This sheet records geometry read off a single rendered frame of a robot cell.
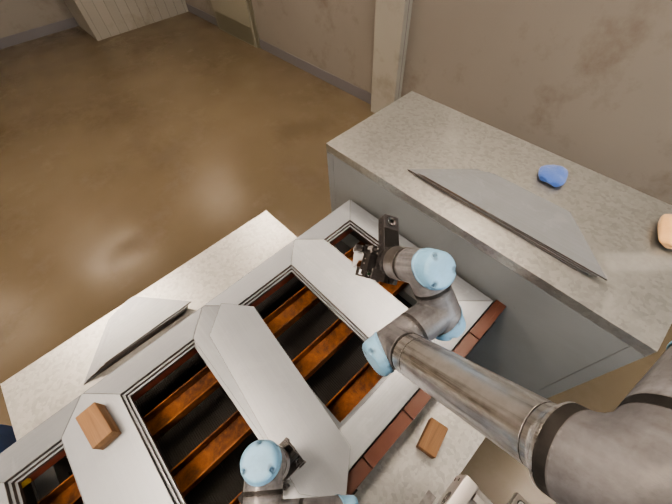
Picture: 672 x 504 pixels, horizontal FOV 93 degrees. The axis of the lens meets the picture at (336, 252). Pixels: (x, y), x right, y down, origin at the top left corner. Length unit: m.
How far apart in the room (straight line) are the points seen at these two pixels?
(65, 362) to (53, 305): 1.37
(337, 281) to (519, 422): 0.92
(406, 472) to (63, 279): 2.62
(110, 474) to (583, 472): 1.15
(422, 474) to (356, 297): 0.60
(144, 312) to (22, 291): 1.80
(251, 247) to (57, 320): 1.68
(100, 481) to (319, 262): 0.93
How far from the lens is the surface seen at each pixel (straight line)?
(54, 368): 1.65
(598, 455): 0.39
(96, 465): 1.30
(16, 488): 1.46
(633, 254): 1.39
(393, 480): 1.25
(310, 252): 1.33
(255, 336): 1.20
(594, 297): 1.22
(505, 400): 0.45
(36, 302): 3.07
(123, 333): 1.49
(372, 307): 1.20
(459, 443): 1.30
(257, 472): 0.74
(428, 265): 0.60
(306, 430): 1.09
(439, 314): 0.66
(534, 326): 1.36
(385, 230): 0.77
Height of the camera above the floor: 1.93
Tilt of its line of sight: 54 degrees down
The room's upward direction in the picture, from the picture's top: 4 degrees counter-clockwise
